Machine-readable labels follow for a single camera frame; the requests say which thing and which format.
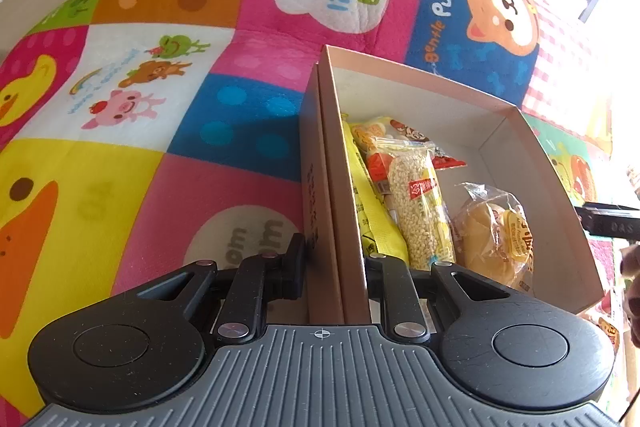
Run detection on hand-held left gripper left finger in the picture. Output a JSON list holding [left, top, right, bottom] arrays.
[[135, 233, 307, 345]]

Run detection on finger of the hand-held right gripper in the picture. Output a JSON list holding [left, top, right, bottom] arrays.
[[574, 201, 640, 212]]

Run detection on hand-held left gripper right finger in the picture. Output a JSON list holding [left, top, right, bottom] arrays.
[[365, 254, 521, 348]]

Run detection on yellow snack packet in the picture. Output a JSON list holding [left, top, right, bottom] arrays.
[[341, 112, 411, 265]]

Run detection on puffed rice bar packet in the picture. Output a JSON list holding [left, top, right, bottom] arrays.
[[372, 137, 457, 273]]

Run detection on pink cardboard box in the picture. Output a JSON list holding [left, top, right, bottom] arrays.
[[299, 44, 606, 325]]

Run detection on bun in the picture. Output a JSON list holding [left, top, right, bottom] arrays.
[[450, 182, 536, 298], [595, 312, 623, 353]]

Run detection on red yellow snack bag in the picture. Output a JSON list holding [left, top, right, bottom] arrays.
[[350, 117, 467, 208]]

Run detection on person's right hand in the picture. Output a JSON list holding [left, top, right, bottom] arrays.
[[619, 244, 640, 345]]

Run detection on colourful cartoon play mat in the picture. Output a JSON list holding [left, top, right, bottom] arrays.
[[0, 0, 640, 418]]

